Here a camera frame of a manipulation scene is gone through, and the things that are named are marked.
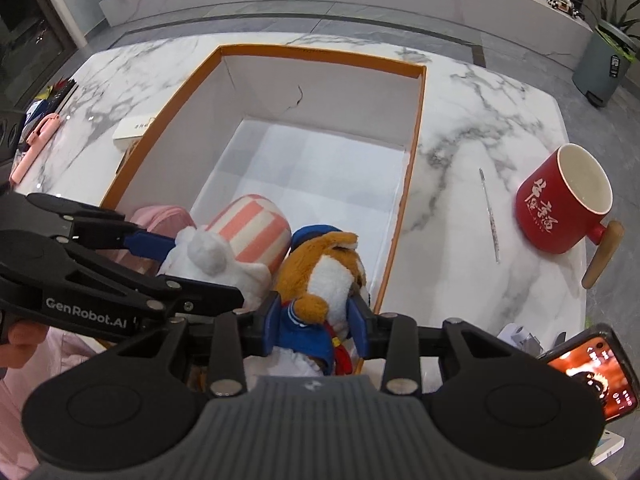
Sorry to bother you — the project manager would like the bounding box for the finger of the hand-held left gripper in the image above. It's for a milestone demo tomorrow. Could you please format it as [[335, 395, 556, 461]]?
[[27, 192, 177, 263], [0, 230, 247, 331]]

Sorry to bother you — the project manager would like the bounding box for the brown dog plush toy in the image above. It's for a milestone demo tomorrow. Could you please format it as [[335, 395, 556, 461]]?
[[272, 225, 373, 378]]

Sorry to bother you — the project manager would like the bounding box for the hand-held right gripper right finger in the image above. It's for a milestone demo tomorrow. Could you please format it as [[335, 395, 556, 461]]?
[[347, 292, 543, 395]]

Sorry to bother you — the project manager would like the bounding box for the smartphone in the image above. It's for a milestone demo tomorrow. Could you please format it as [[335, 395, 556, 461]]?
[[537, 324, 640, 423]]

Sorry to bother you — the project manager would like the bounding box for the orange cardboard box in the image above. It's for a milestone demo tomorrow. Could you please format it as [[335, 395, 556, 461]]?
[[97, 44, 429, 376]]

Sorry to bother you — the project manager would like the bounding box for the pink cloth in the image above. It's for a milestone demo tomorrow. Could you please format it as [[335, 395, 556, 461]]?
[[102, 204, 198, 276]]

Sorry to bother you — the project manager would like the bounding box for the grey trash bin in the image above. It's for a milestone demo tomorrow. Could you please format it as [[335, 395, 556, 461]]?
[[571, 25, 638, 109]]

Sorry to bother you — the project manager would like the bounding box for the black white toy car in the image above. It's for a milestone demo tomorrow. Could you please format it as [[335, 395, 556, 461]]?
[[547, 0, 587, 21]]

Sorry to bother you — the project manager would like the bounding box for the white blue small box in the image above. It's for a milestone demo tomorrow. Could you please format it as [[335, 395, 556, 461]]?
[[22, 100, 53, 123]]

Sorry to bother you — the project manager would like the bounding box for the dark glass sliding door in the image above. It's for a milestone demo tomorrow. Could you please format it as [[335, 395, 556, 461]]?
[[0, 0, 83, 111]]

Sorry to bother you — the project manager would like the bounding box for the person's left hand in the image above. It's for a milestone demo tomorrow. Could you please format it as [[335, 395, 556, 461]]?
[[0, 324, 51, 383]]

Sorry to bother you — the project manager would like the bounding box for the red mug wooden handle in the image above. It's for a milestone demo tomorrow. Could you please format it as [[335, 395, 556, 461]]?
[[515, 142, 626, 290]]

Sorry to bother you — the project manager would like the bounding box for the white plush pink striped hat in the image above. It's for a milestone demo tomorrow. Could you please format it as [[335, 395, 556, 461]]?
[[157, 195, 293, 311]]

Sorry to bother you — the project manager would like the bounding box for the long white box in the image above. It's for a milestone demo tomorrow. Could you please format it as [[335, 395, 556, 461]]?
[[111, 116, 157, 152]]

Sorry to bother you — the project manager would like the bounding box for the long-leaf potted plant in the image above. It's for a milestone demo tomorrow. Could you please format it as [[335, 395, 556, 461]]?
[[582, 0, 640, 61]]

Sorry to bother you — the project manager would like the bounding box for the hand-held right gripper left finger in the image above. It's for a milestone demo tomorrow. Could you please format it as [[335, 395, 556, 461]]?
[[107, 292, 288, 396]]

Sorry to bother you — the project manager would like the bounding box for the thin silver pen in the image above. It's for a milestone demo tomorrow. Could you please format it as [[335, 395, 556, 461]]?
[[479, 167, 502, 263]]

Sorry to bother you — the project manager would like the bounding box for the black remote control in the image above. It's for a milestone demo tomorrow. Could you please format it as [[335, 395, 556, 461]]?
[[42, 77, 80, 111]]

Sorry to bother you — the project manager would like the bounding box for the pink handheld fan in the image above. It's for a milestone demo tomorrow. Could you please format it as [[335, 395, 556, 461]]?
[[10, 114, 62, 185]]

